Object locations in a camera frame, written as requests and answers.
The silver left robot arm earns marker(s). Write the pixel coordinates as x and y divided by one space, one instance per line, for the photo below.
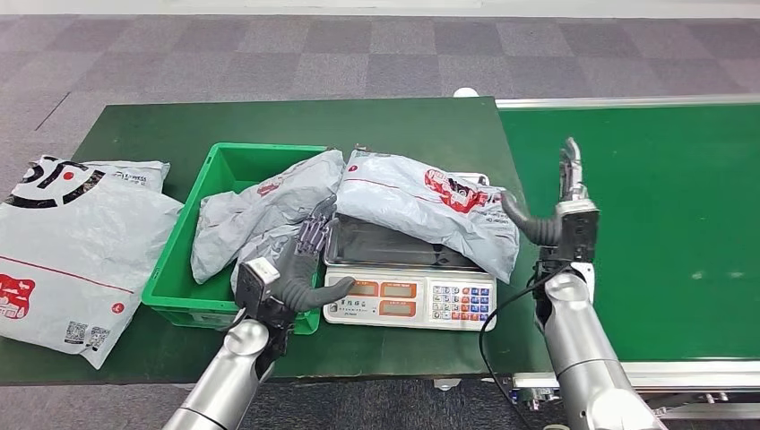
231 374

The white electronic scale steel tray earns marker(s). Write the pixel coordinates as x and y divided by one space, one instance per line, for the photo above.
410 297

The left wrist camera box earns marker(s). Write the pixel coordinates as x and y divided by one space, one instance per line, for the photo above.
255 283

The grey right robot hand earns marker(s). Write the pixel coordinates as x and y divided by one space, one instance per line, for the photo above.
537 228

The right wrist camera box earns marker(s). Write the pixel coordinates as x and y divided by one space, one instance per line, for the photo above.
579 231

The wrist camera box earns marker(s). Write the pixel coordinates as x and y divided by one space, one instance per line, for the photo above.
579 231
255 283

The plump white parcel red print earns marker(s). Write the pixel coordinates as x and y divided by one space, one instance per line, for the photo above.
404 202

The long grey parcel red print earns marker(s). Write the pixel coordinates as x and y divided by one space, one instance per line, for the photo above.
261 202

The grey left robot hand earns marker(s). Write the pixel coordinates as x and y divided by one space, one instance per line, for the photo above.
297 276

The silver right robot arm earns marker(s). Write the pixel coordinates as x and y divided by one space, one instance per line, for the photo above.
582 356

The large white mailer red print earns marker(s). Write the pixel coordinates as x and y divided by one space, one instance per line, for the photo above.
71 267

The green conveyor belt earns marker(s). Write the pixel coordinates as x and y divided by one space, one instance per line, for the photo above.
671 178

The green plastic crate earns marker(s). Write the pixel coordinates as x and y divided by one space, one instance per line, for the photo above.
172 285

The white bracket under table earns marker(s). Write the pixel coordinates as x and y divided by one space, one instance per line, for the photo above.
447 383

